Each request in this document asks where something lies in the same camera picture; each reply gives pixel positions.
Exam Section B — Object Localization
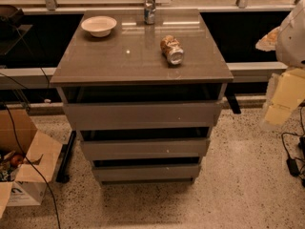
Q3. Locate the black table leg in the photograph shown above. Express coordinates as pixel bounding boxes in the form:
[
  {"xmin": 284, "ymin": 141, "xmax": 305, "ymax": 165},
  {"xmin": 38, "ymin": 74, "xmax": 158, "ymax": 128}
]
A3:
[
  {"xmin": 225, "ymin": 92, "xmax": 241, "ymax": 115},
  {"xmin": 56, "ymin": 131, "xmax": 76, "ymax": 183}
]

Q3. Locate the white bowl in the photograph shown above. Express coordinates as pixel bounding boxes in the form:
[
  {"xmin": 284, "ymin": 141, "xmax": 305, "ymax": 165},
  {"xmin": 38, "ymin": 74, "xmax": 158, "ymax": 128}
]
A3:
[{"xmin": 81, "ymin": 16, "xmax": 117, "ymax": 37}]

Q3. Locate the grey drawer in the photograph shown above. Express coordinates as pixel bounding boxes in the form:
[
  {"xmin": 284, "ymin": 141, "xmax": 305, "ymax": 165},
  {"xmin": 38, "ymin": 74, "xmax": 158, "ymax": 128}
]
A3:
[
  {"xmin": 92, "ymin": 164, "xmax": 200, "ymax": 182},
  {"xmin": 63, "ymin": 102, "xmax": 221, "ymax": 131},
  {"xmin": 81, "ymin": 137, "xmax": 210, "ymax": 160}
]

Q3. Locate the cardboard box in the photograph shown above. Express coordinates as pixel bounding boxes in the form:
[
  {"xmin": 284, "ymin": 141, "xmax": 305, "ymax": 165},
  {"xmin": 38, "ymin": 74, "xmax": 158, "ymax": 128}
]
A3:
[{"xmin": 0, "ymin": 110, "xmax": 62, "ymax": 217}]

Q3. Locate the black power adapter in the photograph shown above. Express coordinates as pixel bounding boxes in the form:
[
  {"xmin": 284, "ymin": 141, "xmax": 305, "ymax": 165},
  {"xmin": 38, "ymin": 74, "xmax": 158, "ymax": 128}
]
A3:
[{"xmin": 286, "ymin": 157, "xmax": 299, "ymax": 177}]

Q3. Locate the black table leg left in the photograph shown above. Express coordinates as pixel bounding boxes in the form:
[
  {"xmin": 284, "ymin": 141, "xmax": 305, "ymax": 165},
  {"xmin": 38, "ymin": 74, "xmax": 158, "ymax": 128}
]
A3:
[{"xmin": 56, "ymin": 131, "xmax": 76, "ymax": 183}]

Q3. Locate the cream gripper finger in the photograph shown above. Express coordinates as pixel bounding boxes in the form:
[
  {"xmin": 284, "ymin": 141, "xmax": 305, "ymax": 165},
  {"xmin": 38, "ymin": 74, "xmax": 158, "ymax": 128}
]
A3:
[
  {"xmin": 263, "ymin": 68, "xmax": 305, "ymax": 126},
  {"xmin": 255, "ymin": 27, "xmax": 279, "ymax": 52}
]

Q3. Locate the grey drawer cabinet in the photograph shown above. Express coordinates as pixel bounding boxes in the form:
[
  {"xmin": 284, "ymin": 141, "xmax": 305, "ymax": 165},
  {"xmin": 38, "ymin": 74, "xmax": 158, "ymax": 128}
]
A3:
[{"xmin": 51, "ymin": 10, "xmax": 233, "ymax": 184}]

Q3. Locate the lying tan can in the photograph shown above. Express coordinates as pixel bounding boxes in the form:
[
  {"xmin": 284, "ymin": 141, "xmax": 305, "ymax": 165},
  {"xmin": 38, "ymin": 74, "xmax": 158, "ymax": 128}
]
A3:
[{"xmin": 160, "ymin": 35, "xmax": 184, "ymax": 65}]

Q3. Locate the grey top drawer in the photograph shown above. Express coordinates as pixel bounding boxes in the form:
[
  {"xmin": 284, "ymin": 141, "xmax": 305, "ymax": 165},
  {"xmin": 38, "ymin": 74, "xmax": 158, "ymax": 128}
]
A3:
[{"xmin": 63, "ymin": 102, "xmax": 221, "ymax": 131}]

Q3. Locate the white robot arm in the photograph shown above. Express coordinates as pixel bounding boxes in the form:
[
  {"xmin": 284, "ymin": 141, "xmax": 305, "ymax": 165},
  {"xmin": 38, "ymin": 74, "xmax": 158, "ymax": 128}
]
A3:
[{"xmin": 255, "ymin": 0, "xmax": 305, "ymax": 128}]

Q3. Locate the black cable on floor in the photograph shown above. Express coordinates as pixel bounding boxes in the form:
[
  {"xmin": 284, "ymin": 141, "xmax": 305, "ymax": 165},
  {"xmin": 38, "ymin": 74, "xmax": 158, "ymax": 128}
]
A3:
[{"xmin": 0, "ymin": 102, "xmax": 62, "ymax": 229}]

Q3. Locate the black table leg right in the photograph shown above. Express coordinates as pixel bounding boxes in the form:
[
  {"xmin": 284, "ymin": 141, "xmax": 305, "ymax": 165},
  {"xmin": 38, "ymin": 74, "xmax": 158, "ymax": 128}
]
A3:
[{"xmin": 225, "ymin": 92, "xmax": 241, "ymax": 115}]

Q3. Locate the red apple in box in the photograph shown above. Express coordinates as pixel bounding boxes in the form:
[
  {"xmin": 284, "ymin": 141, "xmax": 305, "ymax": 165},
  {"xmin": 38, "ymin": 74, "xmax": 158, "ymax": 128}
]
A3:
[{"xmin": 10, "ymin": 154, "xmax": 24, "ymax": 167}]

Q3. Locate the upright silver can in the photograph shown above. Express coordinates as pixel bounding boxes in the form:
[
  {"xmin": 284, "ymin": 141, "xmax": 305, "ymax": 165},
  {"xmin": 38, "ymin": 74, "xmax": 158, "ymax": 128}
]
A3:
[{"xmin": 144, "ymin": 0, "xmax": 156, "ymax": 25}]

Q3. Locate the grey bottom drawer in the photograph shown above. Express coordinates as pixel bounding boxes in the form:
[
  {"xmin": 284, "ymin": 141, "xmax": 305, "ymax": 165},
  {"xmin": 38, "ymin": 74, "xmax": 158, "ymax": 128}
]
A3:
[{"xmin": 92, "ymin": 164, "xmax": 200, "ymax": 182}]

